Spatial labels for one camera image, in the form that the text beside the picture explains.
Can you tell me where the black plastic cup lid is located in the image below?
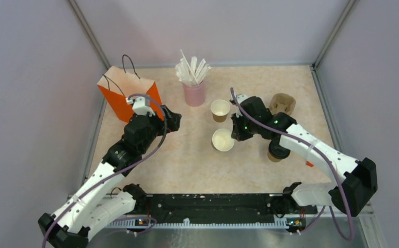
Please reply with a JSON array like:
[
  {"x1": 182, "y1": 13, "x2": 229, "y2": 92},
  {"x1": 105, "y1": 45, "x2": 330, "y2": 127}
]
[{"x1": 268, "y1": 141, "x2": 291, "y2": 160}]

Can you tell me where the orange paper bag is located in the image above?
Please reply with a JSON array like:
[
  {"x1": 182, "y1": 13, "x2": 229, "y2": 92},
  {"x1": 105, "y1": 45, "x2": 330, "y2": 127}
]
[{"x1": 97, "y1": 66, "x2": 163, "y2": 122}]

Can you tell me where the brown paper coffee cup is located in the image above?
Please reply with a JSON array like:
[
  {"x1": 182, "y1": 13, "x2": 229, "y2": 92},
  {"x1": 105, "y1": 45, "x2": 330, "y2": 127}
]
[{"x1": 267, "y1": 152, "x2": 281, "y2": 163}]

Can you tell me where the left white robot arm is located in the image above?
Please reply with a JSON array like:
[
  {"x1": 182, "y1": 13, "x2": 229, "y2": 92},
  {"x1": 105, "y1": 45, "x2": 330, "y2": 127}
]
[{"x1": 38, "y1": 105, "x2": 182, "y2": 247}]

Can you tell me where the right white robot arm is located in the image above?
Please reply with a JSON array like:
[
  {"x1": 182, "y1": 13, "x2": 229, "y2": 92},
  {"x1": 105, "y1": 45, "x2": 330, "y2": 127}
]
[{"x1": 230, "y1": 94, "x2": 378, "y2": 217}]

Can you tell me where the stack of brown paper cups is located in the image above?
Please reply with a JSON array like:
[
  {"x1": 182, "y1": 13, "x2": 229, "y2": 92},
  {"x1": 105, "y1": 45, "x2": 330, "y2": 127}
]
[{"x1": 211, "y1": 99, "x2": 231, "y2": 122}]

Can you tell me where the pink cylindrical straw holder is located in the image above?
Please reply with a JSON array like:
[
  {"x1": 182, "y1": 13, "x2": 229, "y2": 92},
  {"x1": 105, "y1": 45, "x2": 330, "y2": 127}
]
[{"x1": 182, "y1": 81, "x2": 206, "y2": 107}]

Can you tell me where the bundle of white wrapped straws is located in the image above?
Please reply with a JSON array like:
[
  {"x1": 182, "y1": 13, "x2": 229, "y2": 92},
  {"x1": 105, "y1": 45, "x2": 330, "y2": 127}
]
[{"x1": 175, "y1": 50, "x2": 212, "y2": 87}]

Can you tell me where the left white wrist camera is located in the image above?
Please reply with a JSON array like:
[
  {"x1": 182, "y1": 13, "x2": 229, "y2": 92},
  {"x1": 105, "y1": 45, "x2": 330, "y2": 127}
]
[{"x1": 126, "y1": 97, "x2": 156, "y2": 116}]

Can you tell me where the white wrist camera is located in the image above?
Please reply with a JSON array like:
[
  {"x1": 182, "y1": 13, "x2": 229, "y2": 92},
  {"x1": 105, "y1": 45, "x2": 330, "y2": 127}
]
[
  {"x1": 126, "y1": 97, "x2": 156, "y2": 116},
  {"x1": 230, "y1": 94, "x2": 249, "y2": 108}
]

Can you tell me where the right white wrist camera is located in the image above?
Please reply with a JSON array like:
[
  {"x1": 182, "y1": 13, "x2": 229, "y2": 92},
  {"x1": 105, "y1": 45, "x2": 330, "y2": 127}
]
[{"x1": 230, "y1": 94, "x2": 249, "y2": 108}]

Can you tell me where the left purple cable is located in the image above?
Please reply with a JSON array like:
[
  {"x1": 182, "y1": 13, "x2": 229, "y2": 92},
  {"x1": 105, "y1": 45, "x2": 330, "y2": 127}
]
[{"x1": 42, "y1": 94, "x2": 168, "y2": 248}]

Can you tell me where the purple cable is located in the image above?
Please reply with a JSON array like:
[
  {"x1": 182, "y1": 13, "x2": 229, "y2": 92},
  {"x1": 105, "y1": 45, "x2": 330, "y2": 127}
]
[
  {"x1": 42, "y1": 94, "x2": 168, "y2": 248},
  {"x1": 230, "y1": 87, "x2": 356, "y2": 241}
]

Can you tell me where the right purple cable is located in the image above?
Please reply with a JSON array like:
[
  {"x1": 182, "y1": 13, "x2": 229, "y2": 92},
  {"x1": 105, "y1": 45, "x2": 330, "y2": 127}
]
[{"x1": 230, "y1": 87, "x2": 356, "y2": 241}]

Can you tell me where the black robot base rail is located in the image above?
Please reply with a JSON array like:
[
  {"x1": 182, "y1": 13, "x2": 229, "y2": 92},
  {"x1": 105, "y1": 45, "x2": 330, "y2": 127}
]
[{"x1": 126, "y1": 193, "x2": 318, "y2": 224}]

